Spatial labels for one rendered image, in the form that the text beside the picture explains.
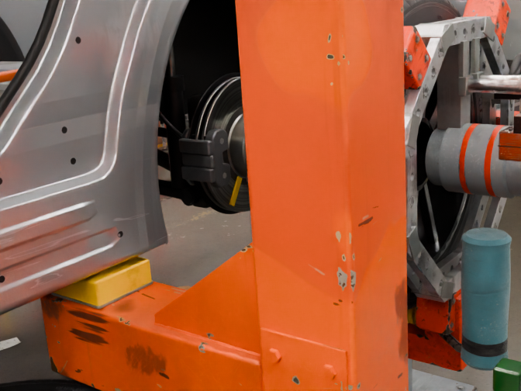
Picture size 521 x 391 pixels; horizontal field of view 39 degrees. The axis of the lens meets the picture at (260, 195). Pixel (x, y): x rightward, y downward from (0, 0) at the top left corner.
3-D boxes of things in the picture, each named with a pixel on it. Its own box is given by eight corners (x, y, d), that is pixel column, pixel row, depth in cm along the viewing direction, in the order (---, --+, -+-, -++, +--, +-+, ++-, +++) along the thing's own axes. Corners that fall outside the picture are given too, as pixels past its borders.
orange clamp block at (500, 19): (468, 47, 161) (477, 11, 163) (504, 47, 157) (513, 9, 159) (457, 30, 156) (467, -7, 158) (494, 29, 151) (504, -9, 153)
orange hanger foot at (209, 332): (114, 337, 155) (93, 178, 146) (326, 408, 124) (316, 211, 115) (49, 372, 142) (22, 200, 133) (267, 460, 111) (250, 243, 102)
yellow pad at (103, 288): (105, 271, 148) (102, 247, 147) (154, 283, 140) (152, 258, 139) (50, 295, 138) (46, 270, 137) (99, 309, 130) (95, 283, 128)
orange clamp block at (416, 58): (393, 58, 134) (375, 25, 128) (433, 58, 130) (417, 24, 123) (381, 89, 132) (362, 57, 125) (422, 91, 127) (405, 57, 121)
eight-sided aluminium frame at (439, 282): (484, 241, 180) (488, 11, 165) (512, 245, 176) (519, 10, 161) (377, 328, 139) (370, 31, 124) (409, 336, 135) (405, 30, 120)
